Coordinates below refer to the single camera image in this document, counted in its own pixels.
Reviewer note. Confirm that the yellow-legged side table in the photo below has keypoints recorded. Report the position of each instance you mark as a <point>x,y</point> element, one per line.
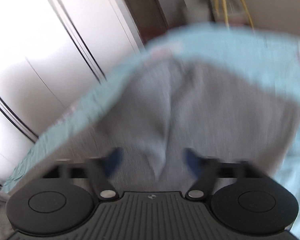
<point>232,13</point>

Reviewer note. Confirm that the white wardrobe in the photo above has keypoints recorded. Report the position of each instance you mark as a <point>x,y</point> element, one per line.
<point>55,59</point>

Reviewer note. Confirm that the dark brown door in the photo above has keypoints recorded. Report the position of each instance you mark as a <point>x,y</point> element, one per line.
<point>148,17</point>

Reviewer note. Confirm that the grey sweatpants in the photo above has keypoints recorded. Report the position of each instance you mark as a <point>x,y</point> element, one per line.
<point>166,107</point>

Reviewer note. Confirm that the grey trash bin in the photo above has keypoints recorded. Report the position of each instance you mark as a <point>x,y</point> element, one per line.
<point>196,11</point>

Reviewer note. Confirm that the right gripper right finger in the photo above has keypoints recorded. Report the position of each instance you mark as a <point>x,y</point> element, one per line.
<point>205,170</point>

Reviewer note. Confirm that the light blue bed sheet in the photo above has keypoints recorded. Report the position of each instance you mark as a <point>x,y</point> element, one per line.
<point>272,60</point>

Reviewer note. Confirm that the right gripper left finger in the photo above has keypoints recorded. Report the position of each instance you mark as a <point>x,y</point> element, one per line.
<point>98,170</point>

